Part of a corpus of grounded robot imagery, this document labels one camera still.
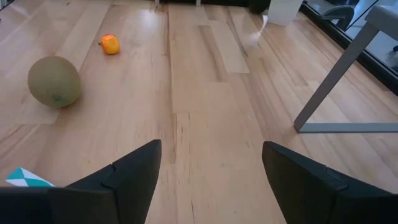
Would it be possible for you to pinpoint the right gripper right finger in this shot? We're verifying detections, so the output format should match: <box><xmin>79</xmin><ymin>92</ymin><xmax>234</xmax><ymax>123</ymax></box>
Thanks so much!
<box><xmin>262</xmin><ymin>141</ymin><xmax>348</xmax><ymax>224</ymax></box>

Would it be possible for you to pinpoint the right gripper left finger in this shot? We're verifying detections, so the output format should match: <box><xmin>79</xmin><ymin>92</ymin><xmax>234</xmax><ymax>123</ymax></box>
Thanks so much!
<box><xmin>67</xmin><ymin>139</ymin><xmax>162</xmax><ymax>224</ymax></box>

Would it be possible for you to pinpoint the teal white patterned knife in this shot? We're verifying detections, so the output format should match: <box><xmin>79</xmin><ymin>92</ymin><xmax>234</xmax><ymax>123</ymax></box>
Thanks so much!
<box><xmin>5</xmin><ymin>167</ymin><xmax>56</xmax><ymax>188</ymax></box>

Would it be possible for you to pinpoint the brown kiwi fruit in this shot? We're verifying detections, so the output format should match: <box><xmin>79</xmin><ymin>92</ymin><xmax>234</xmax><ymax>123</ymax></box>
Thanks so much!
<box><xmin>27</xmin><ymin>55</ymin><xmax>83</xmax><ymax>110</ymax></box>

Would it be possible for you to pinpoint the small orange pepper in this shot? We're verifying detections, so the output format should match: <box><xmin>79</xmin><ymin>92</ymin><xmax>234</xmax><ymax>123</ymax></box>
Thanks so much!
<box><xmin>98</xmin><ymin>33</ymin><xmax>121</xmax><ymax>56</ymax></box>

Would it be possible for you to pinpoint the grey perforated metal stand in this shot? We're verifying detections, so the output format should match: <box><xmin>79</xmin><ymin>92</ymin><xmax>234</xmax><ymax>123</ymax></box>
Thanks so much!
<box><xmin>293</xmin><ymin>3</ymin><xmax>398</xmax><ymax>134</ymax></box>

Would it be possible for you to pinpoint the green plant white pot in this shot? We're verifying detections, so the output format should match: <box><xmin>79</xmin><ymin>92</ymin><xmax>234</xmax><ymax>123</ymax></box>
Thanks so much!
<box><xmin>266</xmin><ymin>0</ymin><xmax>304</xmax><ymax>26</ymax></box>

